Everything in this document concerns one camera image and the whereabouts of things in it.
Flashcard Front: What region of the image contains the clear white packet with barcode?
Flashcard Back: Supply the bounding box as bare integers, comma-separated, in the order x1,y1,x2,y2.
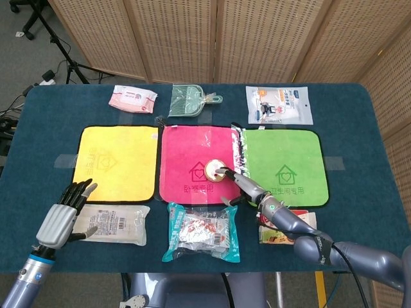
71,203,151,247

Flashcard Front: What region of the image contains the white power strip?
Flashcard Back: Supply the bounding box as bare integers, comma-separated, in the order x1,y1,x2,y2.
38,69,56,86

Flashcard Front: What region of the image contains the grey robot torso base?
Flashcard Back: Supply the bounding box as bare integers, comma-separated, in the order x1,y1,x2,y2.
118,272,267,308

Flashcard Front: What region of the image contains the yellow cloth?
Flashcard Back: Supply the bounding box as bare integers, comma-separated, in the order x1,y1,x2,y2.
72,125,159,204

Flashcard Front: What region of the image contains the teal snack bag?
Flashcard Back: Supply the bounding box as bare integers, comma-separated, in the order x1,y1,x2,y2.
161,201,241,264

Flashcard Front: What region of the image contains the blue table cover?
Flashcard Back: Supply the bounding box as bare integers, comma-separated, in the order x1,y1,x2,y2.
0,82,411,274

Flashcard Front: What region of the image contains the green cloth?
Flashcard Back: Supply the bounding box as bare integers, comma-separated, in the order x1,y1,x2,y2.
239,127,330,209

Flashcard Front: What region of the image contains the pink wet wipes pack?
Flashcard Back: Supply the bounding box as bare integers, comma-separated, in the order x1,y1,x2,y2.
108,84,159,114

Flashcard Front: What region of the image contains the green mini dustpan set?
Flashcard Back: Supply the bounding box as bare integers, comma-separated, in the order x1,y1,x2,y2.
167,83,223,119

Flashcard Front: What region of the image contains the pink cloth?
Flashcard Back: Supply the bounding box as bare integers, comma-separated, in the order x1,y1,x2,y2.
158,124,243,205

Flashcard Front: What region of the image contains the black office chair base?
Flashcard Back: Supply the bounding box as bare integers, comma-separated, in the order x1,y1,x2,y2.
9,0,44,41

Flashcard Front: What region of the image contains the black tripod stand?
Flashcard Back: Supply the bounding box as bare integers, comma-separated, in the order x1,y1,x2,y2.
31,0,114,85

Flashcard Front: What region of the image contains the red green chocolate biscuit box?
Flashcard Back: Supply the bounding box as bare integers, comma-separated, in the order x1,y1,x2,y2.
258,209,319,245

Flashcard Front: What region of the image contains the small round tin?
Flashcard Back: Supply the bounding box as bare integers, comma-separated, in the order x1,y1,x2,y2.
204,159,227,182

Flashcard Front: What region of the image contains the white disposable gloves bag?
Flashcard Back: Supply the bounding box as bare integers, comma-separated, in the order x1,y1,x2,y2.
245,85,314,126

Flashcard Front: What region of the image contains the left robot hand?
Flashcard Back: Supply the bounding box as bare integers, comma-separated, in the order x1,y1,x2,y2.
35,178,98,250

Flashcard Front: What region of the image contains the wicker folding screen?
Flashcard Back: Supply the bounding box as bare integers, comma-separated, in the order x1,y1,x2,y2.
47,0,411,308

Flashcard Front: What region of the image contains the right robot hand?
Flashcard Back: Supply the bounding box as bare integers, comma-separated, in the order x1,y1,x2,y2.
215,166,271,208

